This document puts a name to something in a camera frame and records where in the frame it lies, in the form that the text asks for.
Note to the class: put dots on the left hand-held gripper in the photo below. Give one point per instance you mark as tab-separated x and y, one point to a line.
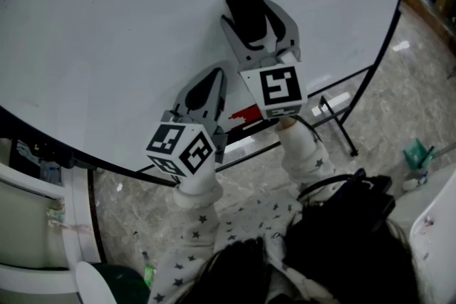
167	140

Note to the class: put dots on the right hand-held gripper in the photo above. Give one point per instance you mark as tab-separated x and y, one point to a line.
278	87

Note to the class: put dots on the black rectangular eraser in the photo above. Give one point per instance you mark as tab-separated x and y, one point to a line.
246	16

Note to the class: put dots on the person's right forearm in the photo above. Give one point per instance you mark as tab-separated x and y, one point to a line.
303	153

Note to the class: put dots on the person's left forearm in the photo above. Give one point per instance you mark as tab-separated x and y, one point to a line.
199	224

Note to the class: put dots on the black shoulder bag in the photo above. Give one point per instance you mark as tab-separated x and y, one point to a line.
338	217

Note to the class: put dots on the person's star-patterned white top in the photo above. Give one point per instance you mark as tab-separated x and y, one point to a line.
249	220

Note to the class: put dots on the brown wooden ledge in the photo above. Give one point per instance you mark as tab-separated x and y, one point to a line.
427	16

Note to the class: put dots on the clear plastic container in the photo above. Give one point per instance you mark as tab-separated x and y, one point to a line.
50	172

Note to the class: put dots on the black electronic device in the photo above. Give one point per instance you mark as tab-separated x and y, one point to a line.
28	153

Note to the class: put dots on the green bottle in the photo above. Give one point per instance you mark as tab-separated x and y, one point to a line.
149	274

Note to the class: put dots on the cardboard box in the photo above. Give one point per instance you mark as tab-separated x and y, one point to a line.
442	3

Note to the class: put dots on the green plastic dustpan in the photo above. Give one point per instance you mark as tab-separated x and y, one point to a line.
415	154

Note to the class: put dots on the small white bottle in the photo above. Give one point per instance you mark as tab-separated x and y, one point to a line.
411	183

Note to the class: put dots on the white shelf cabinet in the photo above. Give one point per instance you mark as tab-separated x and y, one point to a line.
25	224

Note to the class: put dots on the white stained table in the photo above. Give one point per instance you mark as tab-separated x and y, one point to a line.
438	242

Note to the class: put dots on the white board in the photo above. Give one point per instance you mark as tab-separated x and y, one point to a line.
124	46

